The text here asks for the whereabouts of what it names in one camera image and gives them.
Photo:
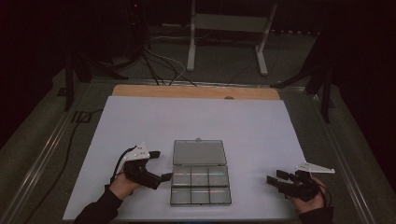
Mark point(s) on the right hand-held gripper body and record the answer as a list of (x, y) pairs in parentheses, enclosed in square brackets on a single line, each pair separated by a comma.
[(314, 169)]

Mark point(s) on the clear plastic compartment box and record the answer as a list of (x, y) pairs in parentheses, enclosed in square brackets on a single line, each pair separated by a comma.
[(199, 180)]

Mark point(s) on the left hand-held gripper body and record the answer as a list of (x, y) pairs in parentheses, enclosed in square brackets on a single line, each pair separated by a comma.
[(137, 154)]

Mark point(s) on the white table mat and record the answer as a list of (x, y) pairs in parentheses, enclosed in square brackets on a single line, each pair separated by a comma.
[(162, 124)]

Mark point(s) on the person's right hand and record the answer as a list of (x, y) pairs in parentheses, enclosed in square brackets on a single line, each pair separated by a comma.
[(309, 205)]

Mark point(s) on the person's left hand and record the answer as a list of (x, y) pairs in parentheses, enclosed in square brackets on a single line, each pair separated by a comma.
[(121, 188)]

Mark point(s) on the white metal stand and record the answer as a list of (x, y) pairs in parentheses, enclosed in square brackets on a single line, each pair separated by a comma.
[(229, 23)]

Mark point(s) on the metal floor rail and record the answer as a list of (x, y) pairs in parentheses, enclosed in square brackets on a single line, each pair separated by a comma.
[(46, 149), (342, 165)]

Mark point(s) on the dark equipment with red light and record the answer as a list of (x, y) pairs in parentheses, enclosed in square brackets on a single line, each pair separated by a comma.
[(134, 28)]

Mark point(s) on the black tripod stand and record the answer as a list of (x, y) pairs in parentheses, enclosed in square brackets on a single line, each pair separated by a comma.
[(325, 93), (69, 81)]

